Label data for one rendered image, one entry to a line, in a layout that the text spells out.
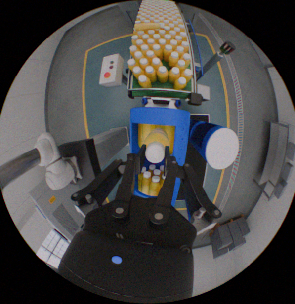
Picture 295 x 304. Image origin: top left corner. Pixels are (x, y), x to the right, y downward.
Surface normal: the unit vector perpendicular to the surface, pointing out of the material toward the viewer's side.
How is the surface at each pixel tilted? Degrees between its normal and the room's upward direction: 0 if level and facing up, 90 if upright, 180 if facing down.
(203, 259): 90
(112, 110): 0
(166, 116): 9
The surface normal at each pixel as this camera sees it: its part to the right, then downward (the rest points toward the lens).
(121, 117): -0.13, 0.33
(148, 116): -0.40, 0.29
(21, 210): 0.99, -0.05
